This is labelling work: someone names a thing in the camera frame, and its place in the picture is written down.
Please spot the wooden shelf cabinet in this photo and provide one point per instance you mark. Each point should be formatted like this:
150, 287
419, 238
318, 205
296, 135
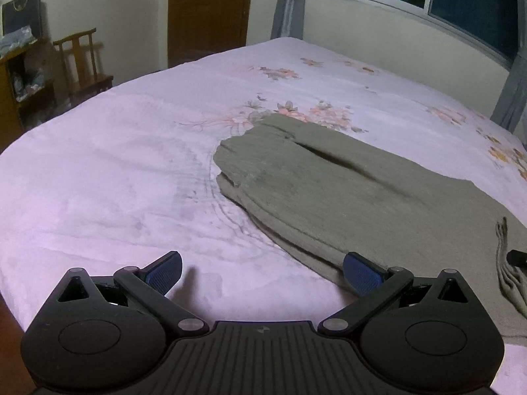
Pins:
24, 92

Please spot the grey curtain near headboard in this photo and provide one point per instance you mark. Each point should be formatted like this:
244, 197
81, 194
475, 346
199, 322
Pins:
512, 100

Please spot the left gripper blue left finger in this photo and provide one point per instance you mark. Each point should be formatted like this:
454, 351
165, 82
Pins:
164, 273

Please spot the pink floral bed sheet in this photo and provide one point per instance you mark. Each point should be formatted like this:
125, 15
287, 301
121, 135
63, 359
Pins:
93, 196

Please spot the grey curtain near door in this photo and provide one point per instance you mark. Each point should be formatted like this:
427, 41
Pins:
288, 19

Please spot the brown wooden door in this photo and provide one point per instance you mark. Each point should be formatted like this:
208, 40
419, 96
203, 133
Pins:
198, 28

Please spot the grey-green pants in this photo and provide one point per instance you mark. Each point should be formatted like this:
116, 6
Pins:
320, 194

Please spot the wooden chair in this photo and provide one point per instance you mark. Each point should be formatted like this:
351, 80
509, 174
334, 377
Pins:
78, 61

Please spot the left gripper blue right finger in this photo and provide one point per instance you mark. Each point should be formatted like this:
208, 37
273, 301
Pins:
361, 274

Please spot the dark paper bag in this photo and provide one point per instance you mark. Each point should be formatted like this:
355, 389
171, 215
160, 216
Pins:
18, 14

